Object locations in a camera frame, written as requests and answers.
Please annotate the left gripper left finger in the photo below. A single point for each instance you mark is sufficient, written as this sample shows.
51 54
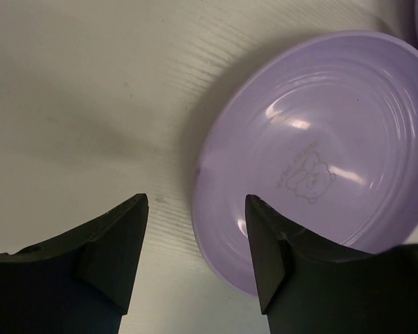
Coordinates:
80 281

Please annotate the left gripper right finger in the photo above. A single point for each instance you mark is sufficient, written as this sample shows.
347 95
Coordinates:
309 284

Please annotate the purple plate front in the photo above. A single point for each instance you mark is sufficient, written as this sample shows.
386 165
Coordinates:
326 133

